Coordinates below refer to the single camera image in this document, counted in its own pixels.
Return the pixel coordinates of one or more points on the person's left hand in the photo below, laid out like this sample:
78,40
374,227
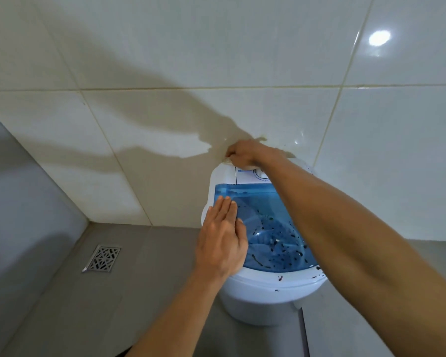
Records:
219,245

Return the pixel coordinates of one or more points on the person's right hand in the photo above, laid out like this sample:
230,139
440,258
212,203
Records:
248,153

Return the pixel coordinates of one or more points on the person's left middle finger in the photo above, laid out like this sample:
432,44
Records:
227,215

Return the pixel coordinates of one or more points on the person's right fingers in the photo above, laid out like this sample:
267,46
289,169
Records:
235,155

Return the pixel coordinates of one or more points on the person's left thumb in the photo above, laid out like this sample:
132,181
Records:
242,236

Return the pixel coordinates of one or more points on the small white washing machine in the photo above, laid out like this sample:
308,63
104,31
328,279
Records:
260,297

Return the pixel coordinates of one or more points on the person's left forearm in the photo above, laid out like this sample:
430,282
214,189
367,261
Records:
173,316

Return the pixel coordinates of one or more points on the person's right forearm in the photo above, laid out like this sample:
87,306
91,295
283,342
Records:
349,249

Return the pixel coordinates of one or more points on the blue transparent washer lid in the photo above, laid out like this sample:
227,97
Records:
271,226

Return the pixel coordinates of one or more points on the white washer dial knob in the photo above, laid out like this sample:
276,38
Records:
261,175

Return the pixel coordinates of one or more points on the metal floor drain grate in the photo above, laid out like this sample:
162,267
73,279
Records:
102,259

